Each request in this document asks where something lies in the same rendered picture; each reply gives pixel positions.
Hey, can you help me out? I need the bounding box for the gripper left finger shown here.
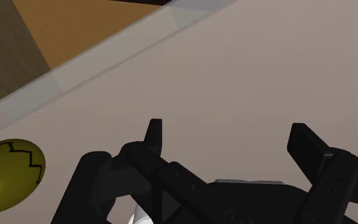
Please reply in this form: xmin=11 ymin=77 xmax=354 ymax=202
xmin=50 ymin=118 xmax=211 ymax=224

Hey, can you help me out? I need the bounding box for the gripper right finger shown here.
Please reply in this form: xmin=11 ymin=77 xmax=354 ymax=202
xmin=286 ymin=122 xmax=358 ymax=224

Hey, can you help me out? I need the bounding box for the yellow egg with black zigzag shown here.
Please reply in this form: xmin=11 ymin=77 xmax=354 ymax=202
xmin=0 ymin=138 xmax=47 ymax=216

